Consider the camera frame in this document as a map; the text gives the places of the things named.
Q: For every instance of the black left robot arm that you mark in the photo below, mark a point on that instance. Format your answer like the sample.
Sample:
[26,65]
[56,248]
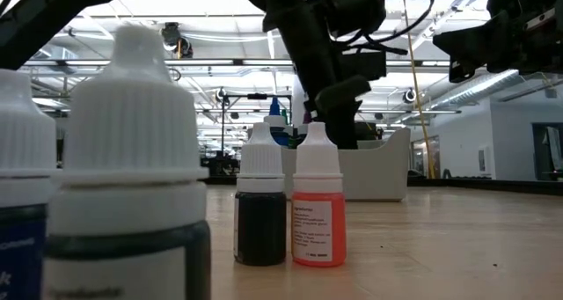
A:
[44,9]

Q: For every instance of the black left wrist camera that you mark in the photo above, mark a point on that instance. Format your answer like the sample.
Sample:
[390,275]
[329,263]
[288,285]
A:
[356,7]

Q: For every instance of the distant black workstation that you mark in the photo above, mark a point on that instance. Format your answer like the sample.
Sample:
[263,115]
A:
[220,166]

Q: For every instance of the small bottle dark blue label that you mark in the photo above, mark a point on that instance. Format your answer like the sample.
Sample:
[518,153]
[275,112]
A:
[22,128]

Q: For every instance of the large blue-tipped coloring bottle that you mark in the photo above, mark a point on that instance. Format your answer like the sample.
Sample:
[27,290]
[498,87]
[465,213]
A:
[275,106]

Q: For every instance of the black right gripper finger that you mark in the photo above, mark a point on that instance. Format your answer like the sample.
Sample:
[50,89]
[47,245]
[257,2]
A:
[462,73]
[470,45]

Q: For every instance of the light grey plastic bin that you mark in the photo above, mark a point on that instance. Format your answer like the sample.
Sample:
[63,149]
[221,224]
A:
[378,172]

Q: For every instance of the small dark food coloring bottle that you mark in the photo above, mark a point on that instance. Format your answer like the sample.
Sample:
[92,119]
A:
[132,128]

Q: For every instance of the black distant monitor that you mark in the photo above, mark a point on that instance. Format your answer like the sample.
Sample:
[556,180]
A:
[369,130]

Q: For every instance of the large purple-tipped coloring bottle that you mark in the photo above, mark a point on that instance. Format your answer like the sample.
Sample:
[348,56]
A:
[307,117]

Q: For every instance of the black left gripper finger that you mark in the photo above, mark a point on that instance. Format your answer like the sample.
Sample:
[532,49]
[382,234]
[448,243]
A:
[343,115]

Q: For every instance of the small orange food coloring bottle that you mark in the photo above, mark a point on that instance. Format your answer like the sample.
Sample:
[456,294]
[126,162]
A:
[317,159]

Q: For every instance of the small black food coloring bottle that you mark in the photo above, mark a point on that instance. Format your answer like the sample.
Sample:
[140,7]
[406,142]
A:
[260,229]

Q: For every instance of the silver ceiling air duct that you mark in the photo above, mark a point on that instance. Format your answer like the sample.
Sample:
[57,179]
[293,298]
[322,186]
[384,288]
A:
[484,86]

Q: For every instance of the distant black frame rig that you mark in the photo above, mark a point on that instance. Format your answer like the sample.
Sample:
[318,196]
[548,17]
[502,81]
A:
[257,96]

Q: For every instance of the black aluminium table frame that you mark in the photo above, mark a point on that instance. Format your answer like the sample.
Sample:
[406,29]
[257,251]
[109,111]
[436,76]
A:
[484,186]

